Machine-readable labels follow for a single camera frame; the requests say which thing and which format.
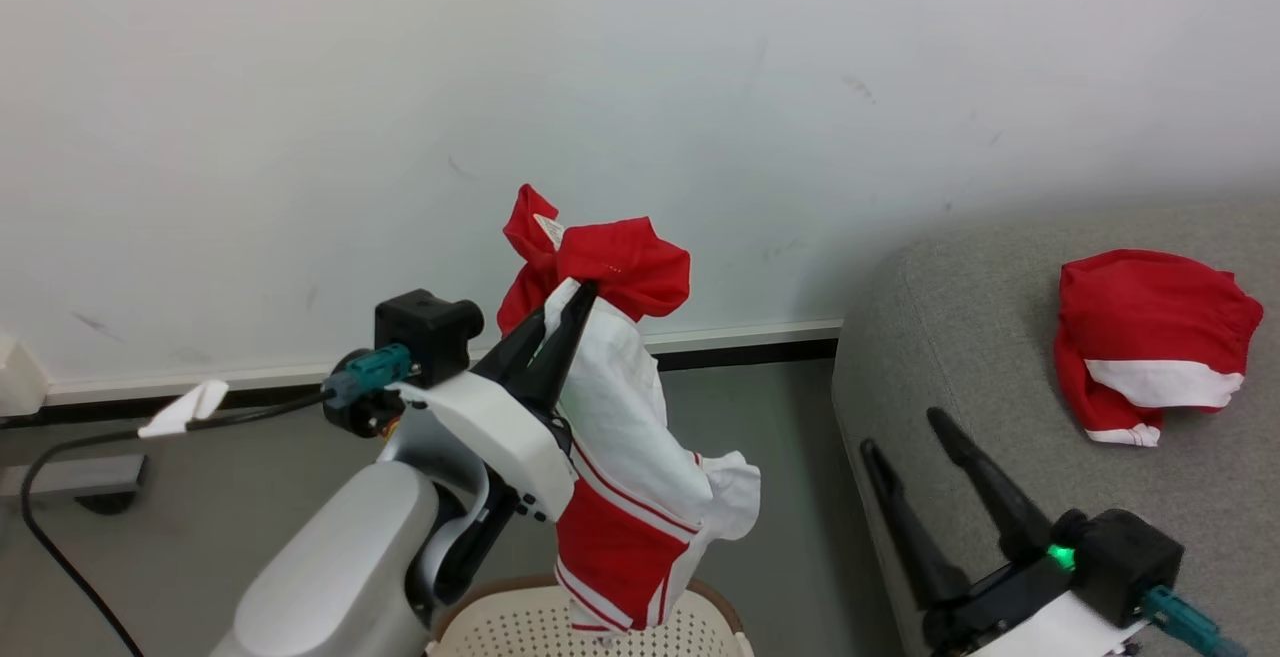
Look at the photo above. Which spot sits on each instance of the white skirting strip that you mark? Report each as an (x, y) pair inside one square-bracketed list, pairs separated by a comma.
[(750, 335)]

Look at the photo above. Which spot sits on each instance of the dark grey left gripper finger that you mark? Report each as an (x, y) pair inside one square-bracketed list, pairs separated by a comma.
[(550, 362), (510, 362)]

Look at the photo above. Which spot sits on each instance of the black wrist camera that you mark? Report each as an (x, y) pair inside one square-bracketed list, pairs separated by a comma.
[(1125, 557), (425, 332)]

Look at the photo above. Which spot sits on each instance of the red and white jersey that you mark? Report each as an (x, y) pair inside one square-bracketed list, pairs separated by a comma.
[(625, 417)]

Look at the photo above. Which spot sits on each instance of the black round foot pad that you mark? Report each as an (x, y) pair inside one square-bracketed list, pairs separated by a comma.
[(105, 503)]

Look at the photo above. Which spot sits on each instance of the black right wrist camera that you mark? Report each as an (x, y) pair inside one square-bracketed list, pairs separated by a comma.
[(1125, 557)]

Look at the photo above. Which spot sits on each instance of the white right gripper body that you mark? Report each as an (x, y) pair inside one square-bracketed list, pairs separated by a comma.
[(1010, 607)]

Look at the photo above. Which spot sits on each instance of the grey fabric sofa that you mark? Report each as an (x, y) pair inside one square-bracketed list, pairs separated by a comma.
[(950, 337)]

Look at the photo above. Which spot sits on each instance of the grey metal furniture foot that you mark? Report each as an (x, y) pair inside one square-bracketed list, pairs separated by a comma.
[(70, 475)]

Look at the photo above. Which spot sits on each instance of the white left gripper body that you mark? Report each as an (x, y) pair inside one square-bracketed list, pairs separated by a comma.
[(500, 427)]

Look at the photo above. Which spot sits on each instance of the white wall socket box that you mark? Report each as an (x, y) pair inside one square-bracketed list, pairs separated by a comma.
[(18, 377)]

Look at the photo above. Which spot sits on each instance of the cream perforated laundry basket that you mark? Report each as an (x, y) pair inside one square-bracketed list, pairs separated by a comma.
[(500, 627)]

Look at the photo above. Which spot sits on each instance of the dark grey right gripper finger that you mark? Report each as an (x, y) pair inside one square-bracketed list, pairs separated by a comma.
[(905, 527), (995, 497)]

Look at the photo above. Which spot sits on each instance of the grey and white left arm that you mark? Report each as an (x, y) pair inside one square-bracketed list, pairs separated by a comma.
[(340, 567)]

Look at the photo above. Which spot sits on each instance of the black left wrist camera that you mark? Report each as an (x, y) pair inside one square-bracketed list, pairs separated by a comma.
[(425, 332)]

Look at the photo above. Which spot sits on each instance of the red and white shorts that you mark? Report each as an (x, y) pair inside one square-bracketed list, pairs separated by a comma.
[(1140, 327)]

